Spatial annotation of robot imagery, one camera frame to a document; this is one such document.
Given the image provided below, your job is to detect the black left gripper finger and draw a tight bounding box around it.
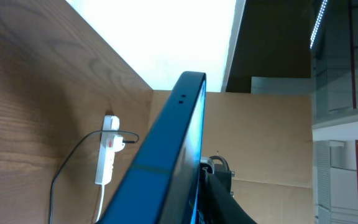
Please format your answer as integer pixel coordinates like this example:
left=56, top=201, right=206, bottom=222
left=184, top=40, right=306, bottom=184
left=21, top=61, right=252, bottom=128
left=197, top=169, right=256, bottom=224

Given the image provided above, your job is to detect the black USB charging cable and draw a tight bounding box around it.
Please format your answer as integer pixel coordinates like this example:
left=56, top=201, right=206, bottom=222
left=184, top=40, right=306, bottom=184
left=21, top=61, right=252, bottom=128
left=48, top=129, right=140, bottom=224

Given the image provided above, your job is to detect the white USB charger adapter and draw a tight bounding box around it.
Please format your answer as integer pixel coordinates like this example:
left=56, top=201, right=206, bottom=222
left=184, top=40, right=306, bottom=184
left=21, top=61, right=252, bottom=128
left=102, top=133, right=126, bottom=152

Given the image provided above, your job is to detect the blue Galaxy smartphone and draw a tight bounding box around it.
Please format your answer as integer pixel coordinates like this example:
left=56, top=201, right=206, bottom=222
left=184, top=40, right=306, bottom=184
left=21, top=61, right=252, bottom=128
left=99, top=72, right=206, bottom=224

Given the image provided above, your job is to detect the white power strip cord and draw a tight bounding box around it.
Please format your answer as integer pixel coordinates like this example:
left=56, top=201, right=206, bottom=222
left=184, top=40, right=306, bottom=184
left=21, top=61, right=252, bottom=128
left=95, top=184, right=106, bottom=223

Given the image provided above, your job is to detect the white power strip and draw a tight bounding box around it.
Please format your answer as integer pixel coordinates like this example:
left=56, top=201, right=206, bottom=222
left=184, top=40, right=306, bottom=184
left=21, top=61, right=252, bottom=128
left=95, top=115, right=120, bottom=185

